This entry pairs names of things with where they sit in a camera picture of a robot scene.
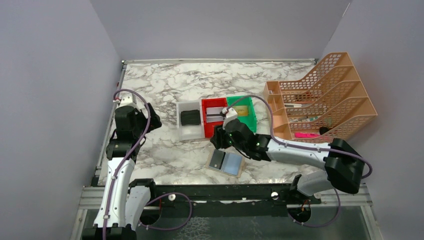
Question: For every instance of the beige card holder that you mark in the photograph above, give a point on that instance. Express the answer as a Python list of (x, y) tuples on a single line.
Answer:
[(233, 164)]

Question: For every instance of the orange mesh file organizer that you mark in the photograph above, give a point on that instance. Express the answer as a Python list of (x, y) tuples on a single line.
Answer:
[(332, 90)]

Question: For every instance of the gold credit card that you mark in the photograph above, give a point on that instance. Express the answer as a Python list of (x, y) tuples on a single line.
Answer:
[(241, 110)]

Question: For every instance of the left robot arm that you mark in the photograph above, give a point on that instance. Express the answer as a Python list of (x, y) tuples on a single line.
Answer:
[(123, 200)]

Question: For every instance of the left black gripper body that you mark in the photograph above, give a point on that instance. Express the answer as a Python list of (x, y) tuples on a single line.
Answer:
[(142, 122)]

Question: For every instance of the pink highlighter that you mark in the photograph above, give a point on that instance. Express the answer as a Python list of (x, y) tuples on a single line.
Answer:
[(306, 135)]

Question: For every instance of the white card stack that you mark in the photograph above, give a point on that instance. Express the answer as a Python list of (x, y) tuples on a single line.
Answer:
[(214, 114)]

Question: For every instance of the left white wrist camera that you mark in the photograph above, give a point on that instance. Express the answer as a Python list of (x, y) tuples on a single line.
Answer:
[(127, 100)]

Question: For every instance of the red plastic bin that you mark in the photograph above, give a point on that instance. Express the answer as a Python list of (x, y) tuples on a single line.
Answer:
[(211, 103)]

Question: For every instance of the green white pen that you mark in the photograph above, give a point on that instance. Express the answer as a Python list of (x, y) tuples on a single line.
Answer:
[(308, 118)]

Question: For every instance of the green plastic bin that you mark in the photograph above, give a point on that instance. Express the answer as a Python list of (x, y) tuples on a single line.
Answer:
[(251, 119)]

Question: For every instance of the aluminium frame rail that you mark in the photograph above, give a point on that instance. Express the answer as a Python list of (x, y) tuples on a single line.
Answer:
[(91, 198)]

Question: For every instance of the black credit card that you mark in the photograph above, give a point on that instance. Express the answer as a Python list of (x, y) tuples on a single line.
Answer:
[(190, 117)]

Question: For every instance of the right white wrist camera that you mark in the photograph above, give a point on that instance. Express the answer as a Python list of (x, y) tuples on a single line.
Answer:
[(229, 114)]

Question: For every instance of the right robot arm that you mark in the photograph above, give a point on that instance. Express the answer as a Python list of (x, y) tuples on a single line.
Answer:
[(339, 166)]

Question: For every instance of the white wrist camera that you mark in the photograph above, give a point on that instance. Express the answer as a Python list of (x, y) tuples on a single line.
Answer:
[(127, 100), (229, 114)]

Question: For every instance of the black mounting rail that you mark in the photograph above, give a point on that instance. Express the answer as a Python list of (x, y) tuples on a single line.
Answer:
[(172, 206)]

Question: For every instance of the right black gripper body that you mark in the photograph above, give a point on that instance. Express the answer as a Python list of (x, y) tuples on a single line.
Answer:
[(223, 140)]

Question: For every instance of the white plastic bin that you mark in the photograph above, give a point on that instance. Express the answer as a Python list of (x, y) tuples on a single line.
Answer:
[(189, 132)]

